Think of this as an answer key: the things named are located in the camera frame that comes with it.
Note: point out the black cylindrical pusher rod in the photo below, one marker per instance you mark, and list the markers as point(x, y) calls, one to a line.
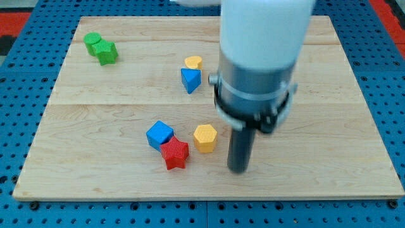
point(240, 148)

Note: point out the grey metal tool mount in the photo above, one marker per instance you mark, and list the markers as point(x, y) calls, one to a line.
point(252, 98)

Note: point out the yellow hexagon block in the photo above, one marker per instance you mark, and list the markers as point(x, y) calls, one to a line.
point(205, 138)

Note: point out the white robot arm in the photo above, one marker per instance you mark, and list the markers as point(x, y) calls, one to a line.
point(260, 42)

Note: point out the light wooden board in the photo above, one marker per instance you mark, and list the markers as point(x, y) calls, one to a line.
point(91, 144)

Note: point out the blue triangle block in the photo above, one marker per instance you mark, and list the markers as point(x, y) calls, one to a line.
point(191, 79)

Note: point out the yellow heart block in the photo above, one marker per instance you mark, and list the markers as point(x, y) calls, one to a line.
point(194, 62)

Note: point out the red star block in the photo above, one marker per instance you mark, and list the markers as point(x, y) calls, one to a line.
point(175, 153)

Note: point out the blue cube block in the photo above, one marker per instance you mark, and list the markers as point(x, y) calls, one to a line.
point(160, 133)

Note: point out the green star block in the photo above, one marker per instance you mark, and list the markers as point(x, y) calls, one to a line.
point(105, 52)

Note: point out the green cylinder block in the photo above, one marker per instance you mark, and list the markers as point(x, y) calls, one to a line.
point(91, 39)

